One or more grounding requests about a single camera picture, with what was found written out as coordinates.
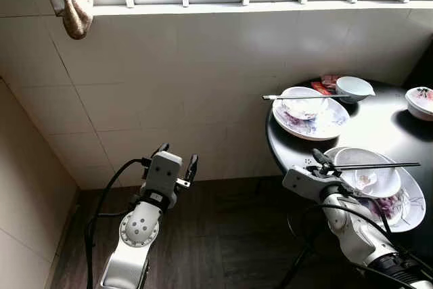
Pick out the black chopstick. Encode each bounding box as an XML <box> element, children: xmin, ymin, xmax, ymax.
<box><xmin>335</xmin><ymin>164</ymin><xmax>421</xmax><ymax>171</ymax></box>
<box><xmin>335</xmin><ymin>162</ymin><xmax>421</xmax><ymax>168</ymax></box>

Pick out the white porcelain bowl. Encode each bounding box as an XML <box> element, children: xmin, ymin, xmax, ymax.
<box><xmin>281</xmin><ymin>93</ymin><xmax>331</xmax><ymax>121</ymax></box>
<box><xmin>333</xmin><ymin>148</ymin><xmax>403</xmax><ymax>200</ymax></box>

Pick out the floral plate with blue flower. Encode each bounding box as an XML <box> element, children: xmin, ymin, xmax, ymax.
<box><xmin>323</xmin><ymin>146</ymin><xmax>427</xmax><ymax>234</ymax></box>

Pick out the floral plate with purple print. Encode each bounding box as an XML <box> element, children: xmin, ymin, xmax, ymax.
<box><xmin>272</xmin><ymin>87</ymin><xmax>351</xmax><ymax>141</ymax></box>

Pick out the round black table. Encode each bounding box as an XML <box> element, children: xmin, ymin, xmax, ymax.
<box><xmin>266</xmin><ymin>79</ymin><xmax>433</xmax><ymax>289</ymax></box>

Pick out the orange-red packet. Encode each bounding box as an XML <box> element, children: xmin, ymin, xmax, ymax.
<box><xmin>311</xmin><ymin>81</ymin><xmax>334</xmax><ymax>96</ymax></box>

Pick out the small pale blue bowl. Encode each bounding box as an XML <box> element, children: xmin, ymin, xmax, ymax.
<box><xmin>336</xmin><ymin>76</ymin><xmax>375</xmax><ymax>105</ymax></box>

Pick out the pink-red packet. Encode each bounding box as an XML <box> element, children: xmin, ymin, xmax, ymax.
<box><xmin>321</xmin><ymin>74</ymin><xmax>343</xmax><ymax>87</ymax></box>

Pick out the white bowl with floral inside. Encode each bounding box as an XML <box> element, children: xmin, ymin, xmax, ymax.
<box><xmin>405</xmin><ymin>87</ymin><xmax>433</xmax><ymax>122</ymax></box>

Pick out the dark cabinet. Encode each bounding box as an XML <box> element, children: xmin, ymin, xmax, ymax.
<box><xmin>404</xmin><ymin>40</ymin><xmax>433</xmax><ymax>91</ymax></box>

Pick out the beige curtain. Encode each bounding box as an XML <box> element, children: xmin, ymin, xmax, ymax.
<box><xmin>46</xmin><ymin>0</ymin><xmax>95</xmax><ymax>40</ymax></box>

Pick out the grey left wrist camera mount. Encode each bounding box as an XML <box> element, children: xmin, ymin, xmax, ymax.
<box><xmin>141</xmin><ymin>151</ymin><xmax>184</xmax><ymax>198</ymax></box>

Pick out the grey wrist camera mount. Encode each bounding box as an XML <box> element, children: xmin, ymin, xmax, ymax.
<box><xmin>281</xmin><ymin>165</ymin><xmax>339</xmax><ymax>203</ymax></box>
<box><xmin>141</xmin><ymin>151</ymin><xmax>184</xmax><ymax>198</ymax></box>

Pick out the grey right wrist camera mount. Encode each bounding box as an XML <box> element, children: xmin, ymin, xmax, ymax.
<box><xmin>281</xmin><ymin>165</ymin><xmax>339</xmax><ymax>203</ymax></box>

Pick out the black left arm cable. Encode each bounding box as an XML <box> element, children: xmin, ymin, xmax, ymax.
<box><xmin>83</xmin><ymin>158</ymin><xmax>151</xmax><ymax>289</ymax></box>

